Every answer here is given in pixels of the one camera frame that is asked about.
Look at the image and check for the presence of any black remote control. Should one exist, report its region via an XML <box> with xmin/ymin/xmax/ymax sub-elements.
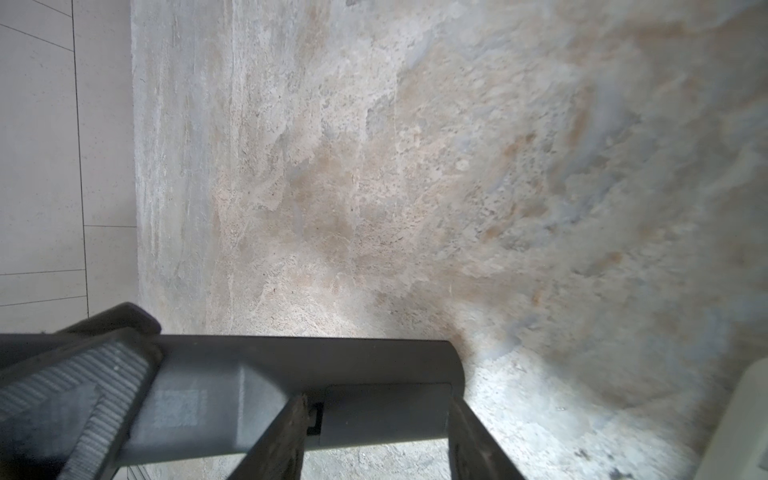
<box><xmin>1</xmin><ymin>334</ymin><xmax>465</xmax><ymax>469</ymax></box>

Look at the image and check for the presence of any white remote control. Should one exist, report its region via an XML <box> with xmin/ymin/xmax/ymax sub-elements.
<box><xmin>694</xmin><ymin>358</ymin><xmax>768</xmax><ymax>480</ymax></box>

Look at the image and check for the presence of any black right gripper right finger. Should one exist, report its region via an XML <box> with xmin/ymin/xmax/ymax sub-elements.
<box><xmin>447</xmin><ymin>397</ymin><xmax>525</xmax><ymax>480</ymax></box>

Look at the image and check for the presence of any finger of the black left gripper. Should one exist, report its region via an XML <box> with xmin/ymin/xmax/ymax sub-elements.
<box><xmin>1</xmin><ymin>329</ymin><xmax>162</xmax><ymax>479</ymax></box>
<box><xmin>58</xmin><ymin>302</ymin><xmax>162</xmax><ymax>336</ymax></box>

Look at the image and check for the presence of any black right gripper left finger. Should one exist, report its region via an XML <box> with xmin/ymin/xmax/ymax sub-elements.
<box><xmin>228</xmin><ymin>394</ymin><xmax>309</xmax><ymax>480</ymax></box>

